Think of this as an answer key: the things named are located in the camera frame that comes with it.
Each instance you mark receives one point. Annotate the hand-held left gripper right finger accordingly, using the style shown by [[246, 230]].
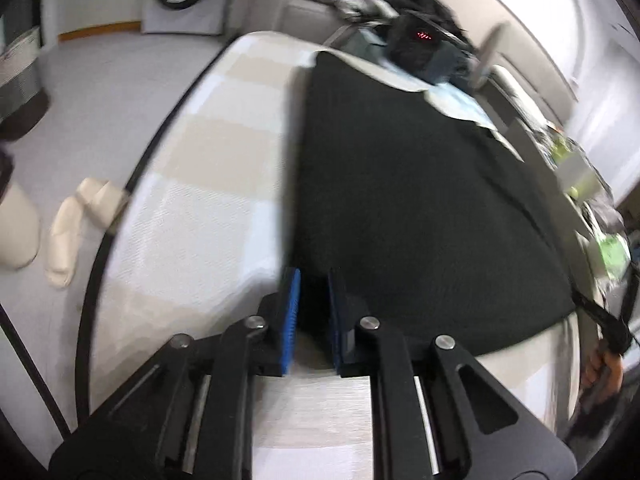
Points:
[[334, 320]]

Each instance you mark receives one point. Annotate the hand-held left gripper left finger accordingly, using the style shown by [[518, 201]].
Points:
[[292, 320]]

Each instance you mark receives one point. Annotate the black knit sweater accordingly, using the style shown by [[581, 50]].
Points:
[[425, 200]]

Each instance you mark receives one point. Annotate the person's right hand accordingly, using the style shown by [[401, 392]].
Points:
[[616, 375]]

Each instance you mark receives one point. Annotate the green plastic bag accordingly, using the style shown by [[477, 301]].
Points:
[[614, 255]]

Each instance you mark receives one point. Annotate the checked tablecloth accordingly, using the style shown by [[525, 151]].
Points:
[[200, 185]]

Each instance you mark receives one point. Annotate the beige slipper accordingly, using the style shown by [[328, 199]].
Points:
[[17, 230], [62, 245]]

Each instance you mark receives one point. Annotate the dark rice cooker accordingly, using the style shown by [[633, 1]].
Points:
[[425, 45]]

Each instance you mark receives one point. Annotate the grey sofa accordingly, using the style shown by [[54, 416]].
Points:
[[265, 5]]

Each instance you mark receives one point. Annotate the woven laundry basket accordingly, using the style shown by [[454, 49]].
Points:
[[20, 65]]

